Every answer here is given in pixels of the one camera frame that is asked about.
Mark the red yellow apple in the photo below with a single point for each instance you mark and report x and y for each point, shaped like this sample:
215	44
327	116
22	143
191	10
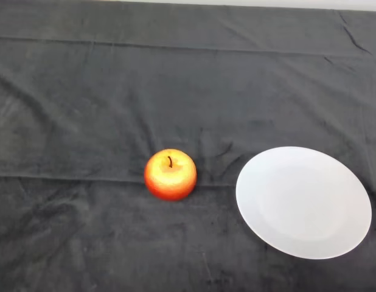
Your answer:
170	179

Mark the white round plate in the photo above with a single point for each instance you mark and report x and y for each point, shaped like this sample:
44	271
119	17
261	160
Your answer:
303	203

